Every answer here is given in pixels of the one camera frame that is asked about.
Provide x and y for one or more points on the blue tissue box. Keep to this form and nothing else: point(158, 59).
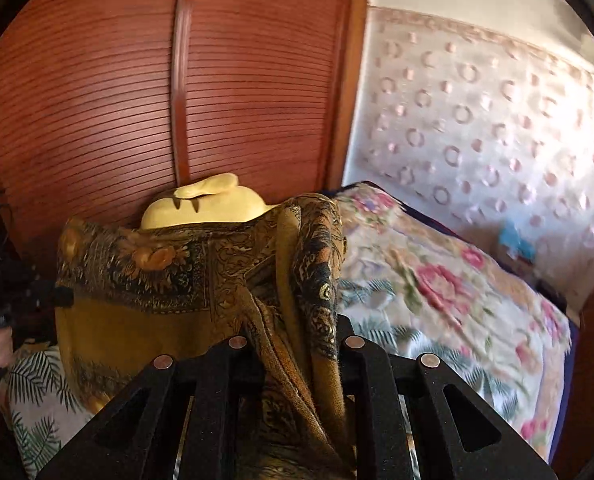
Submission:
point(517, 242)

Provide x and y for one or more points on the floral blanket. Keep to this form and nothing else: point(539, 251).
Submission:
point(442, 285)

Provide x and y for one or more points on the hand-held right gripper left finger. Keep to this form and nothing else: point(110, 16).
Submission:
point(217, 400)

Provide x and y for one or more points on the yellow plush toy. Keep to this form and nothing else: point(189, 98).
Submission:
point(207, 205)

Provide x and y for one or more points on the low wooden cabinet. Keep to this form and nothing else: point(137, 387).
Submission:
point(589, 375)

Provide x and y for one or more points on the mustard patterned garment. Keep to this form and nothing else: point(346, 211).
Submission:
point(187, 310)

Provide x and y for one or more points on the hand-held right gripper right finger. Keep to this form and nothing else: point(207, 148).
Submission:
point(377, 400)

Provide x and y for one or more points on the sheer circle-patterned wall curtain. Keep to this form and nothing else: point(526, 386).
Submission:
point(482, 125)

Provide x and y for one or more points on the red-brown slatted wooden wardrobe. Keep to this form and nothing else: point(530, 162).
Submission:
point(177, 85)

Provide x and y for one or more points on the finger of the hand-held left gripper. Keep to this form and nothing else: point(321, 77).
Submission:
point(62, 297)

